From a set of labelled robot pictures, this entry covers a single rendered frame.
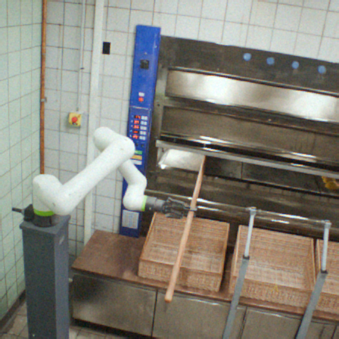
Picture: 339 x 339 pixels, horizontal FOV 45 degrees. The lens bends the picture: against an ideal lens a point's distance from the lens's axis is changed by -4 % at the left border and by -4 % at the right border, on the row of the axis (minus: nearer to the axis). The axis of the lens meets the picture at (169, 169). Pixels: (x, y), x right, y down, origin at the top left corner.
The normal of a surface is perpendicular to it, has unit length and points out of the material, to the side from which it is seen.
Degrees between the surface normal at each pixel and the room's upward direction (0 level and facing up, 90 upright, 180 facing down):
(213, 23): 90
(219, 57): 90
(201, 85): 70
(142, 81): 90
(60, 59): 90
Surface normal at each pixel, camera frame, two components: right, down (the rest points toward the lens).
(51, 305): -0.18, 0.37
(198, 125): -0.12, 0.04
